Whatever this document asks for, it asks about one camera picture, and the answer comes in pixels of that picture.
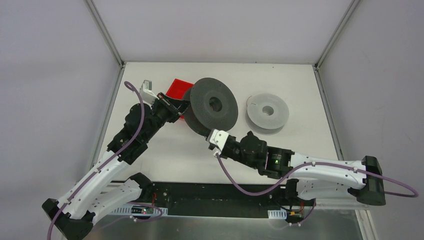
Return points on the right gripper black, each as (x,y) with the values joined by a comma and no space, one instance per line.
(228,149)

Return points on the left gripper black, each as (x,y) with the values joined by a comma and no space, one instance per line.
(173,106)

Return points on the red two-compartment bin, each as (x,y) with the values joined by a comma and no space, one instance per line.
(178,88)

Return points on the black cable spool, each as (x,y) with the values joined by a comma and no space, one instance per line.
(212,106)

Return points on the white translucent cable spool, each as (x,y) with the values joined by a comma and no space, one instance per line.
(266,114)

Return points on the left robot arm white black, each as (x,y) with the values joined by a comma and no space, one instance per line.
(75,213)

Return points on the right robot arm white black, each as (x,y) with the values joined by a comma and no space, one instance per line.
(306,177)

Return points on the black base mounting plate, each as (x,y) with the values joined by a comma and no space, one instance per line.
(216,200)

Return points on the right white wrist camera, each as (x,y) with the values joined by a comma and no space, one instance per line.
(217,139)

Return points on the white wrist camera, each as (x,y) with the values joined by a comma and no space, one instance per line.
(147,93)
(217,139)

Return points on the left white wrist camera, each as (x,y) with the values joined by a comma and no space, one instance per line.
(147,93)

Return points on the left aluminium frame post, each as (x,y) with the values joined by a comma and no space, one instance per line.
(101,26)

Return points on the aluminium frame post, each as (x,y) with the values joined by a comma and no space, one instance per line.
(101,26)
(353,5)

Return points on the right aluminium frame post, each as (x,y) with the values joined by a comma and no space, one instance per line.
(353,5)

